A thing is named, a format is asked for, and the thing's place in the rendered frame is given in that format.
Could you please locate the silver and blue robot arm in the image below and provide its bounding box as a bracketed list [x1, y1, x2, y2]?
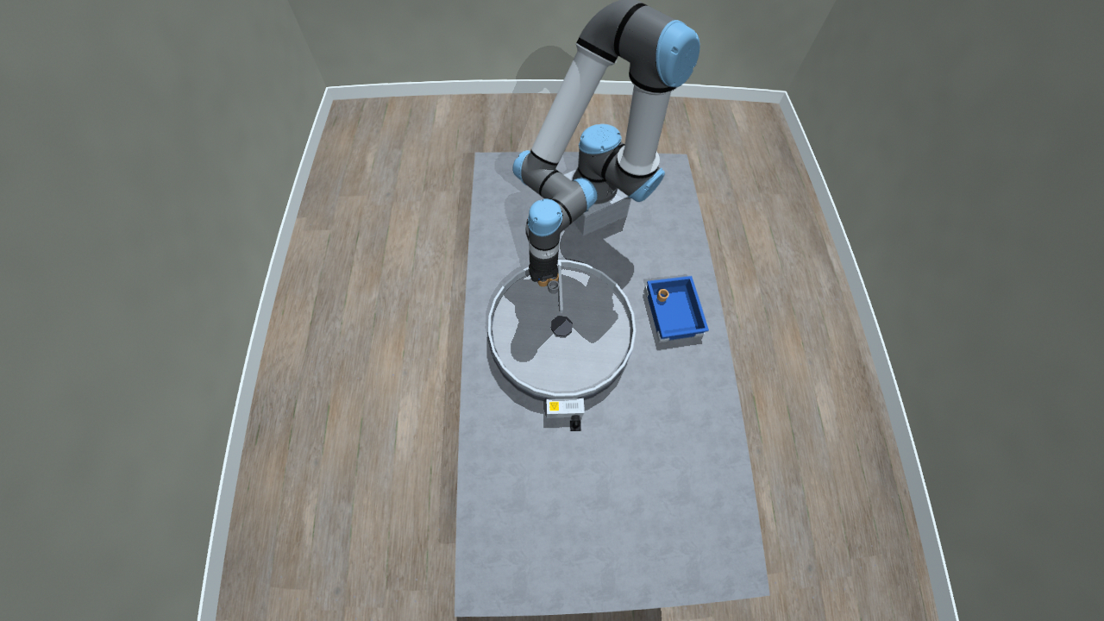
[512, 0, 700, 251]

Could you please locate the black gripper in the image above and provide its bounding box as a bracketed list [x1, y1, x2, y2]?
[526, 220, 559, 282]

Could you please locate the blue open crate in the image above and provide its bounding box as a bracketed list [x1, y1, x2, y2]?
[644, 276, 709, 343]

